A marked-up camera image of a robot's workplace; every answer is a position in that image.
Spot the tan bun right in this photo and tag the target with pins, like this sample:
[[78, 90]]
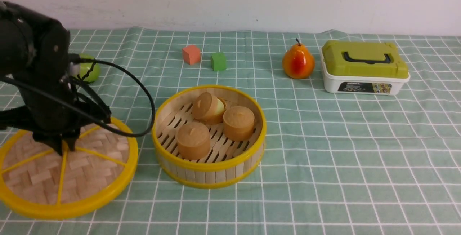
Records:
[[239, 122]]

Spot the orange cube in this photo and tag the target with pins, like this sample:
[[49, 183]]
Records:
[[191, 54]]

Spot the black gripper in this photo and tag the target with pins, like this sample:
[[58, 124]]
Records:
[[54, 107]]

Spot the green lidded white box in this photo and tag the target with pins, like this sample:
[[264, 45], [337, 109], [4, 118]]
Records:
[[363, 67]]

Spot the orange red pear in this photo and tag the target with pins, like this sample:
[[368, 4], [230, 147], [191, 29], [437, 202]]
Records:
[[298, 62]]

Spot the green cube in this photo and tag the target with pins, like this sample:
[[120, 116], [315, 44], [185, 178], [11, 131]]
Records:
[[218, 61]]

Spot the tilted tan bun back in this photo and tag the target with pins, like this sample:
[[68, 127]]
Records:
[[209, 109]]

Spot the yellow rimmed bamboo steamer basket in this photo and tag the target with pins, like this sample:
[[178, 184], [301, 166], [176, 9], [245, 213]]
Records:
[[228, 162]]

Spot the tan bun front left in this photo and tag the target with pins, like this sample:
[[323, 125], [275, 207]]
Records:
[[193, 141]]

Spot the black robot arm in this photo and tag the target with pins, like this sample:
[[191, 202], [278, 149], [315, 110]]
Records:
[[34, 51]]

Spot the yellow rimmed bamboo steamer lid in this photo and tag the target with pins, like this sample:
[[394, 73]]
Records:
[[38, 183]]

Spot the green apple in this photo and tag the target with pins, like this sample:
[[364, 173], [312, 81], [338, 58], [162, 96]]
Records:
[[89, 72]]

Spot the green checkered tablecloth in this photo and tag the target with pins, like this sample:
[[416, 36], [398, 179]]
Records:
[[334, 164]]

